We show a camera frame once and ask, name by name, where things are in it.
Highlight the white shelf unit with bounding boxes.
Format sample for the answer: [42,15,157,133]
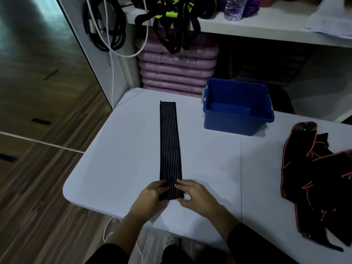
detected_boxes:
[56,0,352,123]

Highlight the black chair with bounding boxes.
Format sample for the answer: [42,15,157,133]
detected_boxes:
[268,85,296,114]

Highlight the black striped strap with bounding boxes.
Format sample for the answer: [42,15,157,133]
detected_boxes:
[159,100,183,202]

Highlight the white paper sheets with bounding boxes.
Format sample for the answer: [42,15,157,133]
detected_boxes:
[304,0,352,40]

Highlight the person's right forearm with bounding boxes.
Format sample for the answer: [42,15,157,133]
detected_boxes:
[212,206,300,264]

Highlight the black coiled cable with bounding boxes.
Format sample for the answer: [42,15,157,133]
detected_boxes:
[83,0,127,52]

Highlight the person's left hand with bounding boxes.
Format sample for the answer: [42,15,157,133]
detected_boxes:
[129,179,171,224]

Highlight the blue plastic bin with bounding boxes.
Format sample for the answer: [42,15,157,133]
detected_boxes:
[202,77,275,137]

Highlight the black cylindrical roller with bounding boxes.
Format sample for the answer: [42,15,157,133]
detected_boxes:
[199,0,220,19]

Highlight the thin white cable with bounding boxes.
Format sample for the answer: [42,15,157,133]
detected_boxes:
[102,0,145,264]

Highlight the stack of pink mats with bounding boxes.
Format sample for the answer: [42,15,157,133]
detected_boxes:
[234,48,314,87]
[135,31,220,98]

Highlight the person's right hand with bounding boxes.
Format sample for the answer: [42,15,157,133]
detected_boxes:
[175,178,223,219]

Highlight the thick white cable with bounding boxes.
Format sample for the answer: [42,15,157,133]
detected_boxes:
[85,0,150,58]

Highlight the black yellow suspension straps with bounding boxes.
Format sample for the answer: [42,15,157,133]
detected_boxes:
[131,0,218,55]

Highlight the clear plastic water bottle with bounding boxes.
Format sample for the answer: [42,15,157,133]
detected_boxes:
[223,0,248,22]

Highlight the person's white shoe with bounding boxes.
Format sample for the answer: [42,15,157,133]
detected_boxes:
[161,232,181,253]

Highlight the person's left forearm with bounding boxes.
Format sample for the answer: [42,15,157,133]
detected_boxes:
[85,213,150,264]

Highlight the pile of black orange straps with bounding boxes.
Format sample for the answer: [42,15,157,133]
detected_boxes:
[280,121,352,252]

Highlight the purple bottle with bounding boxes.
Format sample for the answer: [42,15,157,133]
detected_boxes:
[219,0,261,18]

